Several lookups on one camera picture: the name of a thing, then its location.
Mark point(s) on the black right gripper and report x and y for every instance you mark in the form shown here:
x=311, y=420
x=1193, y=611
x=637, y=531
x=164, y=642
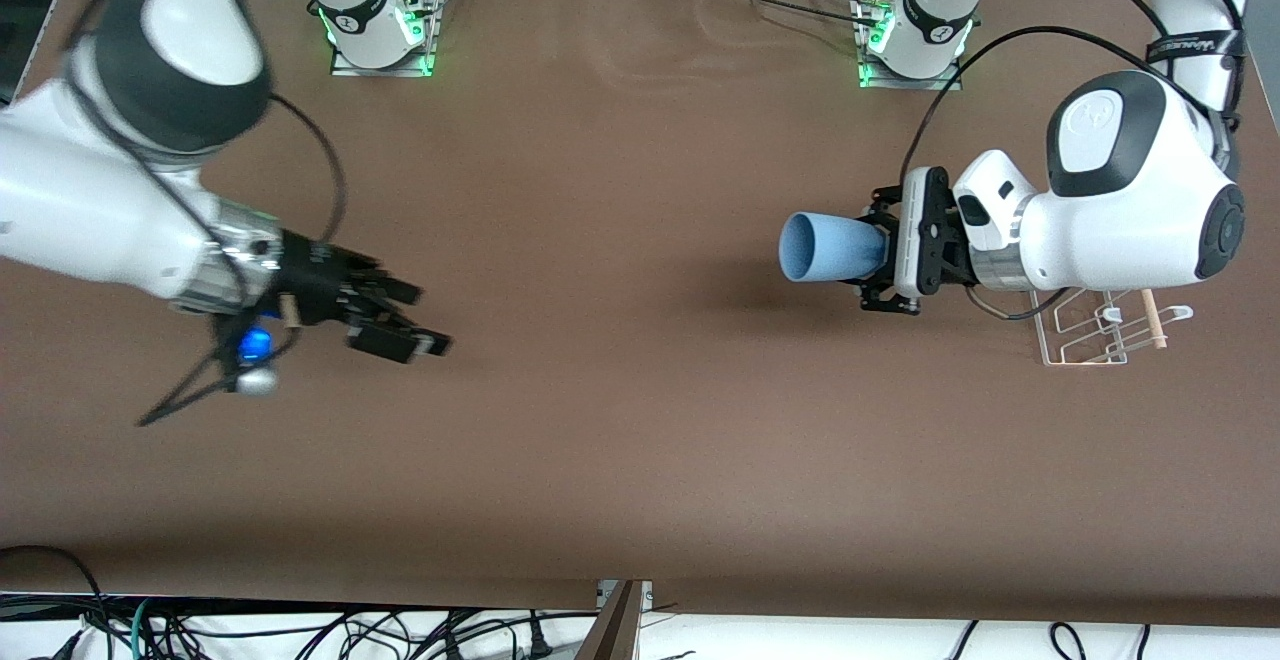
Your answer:
x=312, y=283

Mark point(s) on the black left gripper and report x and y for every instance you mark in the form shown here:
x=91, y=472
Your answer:
x=886, y=228

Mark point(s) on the blue plastic cup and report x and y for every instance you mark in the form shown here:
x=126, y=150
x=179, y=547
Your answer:
x=830, y=248

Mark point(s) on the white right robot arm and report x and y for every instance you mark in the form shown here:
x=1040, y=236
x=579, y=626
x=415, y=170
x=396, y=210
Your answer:
x=60, y=210

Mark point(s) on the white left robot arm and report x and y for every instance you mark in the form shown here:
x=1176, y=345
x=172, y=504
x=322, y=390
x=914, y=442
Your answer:
x=1130, y=210

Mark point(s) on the black power plug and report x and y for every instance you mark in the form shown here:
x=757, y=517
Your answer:
x=540, y=645

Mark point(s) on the wooden table beam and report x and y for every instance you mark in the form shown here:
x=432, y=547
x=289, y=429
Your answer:
x=615, y=630

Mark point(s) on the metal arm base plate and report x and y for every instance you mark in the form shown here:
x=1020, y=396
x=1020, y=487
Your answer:
x=915, y=84
x=380, y=70

